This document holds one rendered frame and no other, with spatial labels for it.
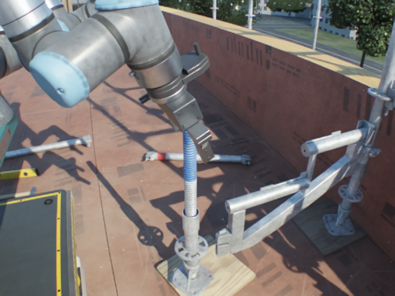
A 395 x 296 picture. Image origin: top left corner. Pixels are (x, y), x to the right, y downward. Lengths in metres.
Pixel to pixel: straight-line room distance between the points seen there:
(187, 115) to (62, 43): 0.25
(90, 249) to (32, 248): 0.42
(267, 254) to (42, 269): 0.93
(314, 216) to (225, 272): 0.59
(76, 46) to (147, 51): 0.11
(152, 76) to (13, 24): 0.24
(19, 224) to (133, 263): 0.51
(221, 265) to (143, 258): 0.35
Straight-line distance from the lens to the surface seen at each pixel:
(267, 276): 1.33
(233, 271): 1.30
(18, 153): 2.34
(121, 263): 1.37
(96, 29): 0.43
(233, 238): 1.14
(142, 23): 0.45
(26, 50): 0.54
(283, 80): 1.93
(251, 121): 2.35
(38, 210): 1.25
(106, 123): 2.55
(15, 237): 1.18
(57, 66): 0.41
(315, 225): 1.57
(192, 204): 0.93
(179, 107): 0.51
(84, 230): 1.56
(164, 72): 0.49
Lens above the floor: 1.08
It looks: 31 degrees down
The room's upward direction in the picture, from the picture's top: straight up
